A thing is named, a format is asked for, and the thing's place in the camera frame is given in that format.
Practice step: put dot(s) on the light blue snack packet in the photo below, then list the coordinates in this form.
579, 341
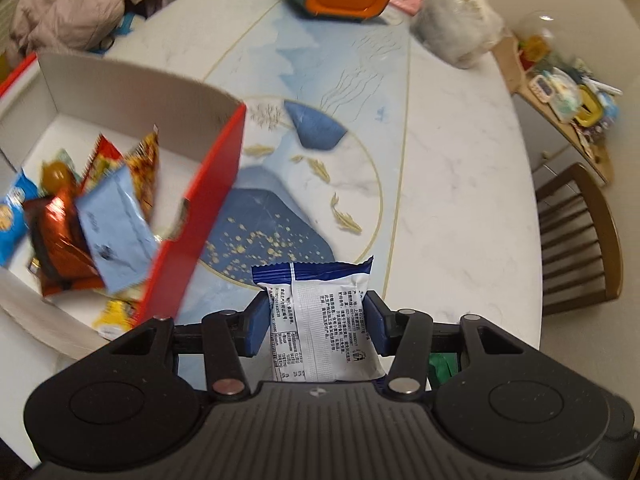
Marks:
120, 240

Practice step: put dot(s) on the yellow tissue box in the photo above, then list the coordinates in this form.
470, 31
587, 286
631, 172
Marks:
590, 110

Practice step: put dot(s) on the pink padded jacket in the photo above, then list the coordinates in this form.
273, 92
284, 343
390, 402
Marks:
62, 25

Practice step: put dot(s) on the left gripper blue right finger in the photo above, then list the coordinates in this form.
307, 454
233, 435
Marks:
380, 323

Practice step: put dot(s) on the green snack bar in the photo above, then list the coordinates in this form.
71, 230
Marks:
441, 368

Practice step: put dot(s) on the packaged braised egg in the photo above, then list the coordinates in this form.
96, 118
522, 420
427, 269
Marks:
58, 174

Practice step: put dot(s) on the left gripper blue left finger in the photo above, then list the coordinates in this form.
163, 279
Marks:
256, 323

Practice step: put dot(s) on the red white cardboard box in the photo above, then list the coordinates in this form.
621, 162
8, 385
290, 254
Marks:
65, 100

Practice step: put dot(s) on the blue cookie snack packet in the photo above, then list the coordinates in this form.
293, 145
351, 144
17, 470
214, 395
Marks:
13, 225

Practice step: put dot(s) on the dark red foil snack bag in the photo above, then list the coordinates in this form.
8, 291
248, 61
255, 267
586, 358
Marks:
60, 246

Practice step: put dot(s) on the wooden side cabinet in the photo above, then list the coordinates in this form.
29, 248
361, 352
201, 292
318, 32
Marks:
553, 140

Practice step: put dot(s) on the red yellow chips bag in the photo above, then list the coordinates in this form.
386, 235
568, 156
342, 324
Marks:
142, 162

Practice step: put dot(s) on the brown wooden chair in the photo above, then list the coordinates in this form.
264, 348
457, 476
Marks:
582, 259

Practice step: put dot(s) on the clear plastic bag of food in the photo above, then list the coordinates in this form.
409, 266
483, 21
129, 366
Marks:
459, 32

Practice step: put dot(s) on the white blue snack packet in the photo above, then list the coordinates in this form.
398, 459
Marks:
318, 330

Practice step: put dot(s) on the small pink timer clock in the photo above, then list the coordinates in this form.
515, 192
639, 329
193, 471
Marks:
541, 89

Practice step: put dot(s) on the yellow triangular snack packet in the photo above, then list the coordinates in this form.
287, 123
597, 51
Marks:
116, 319

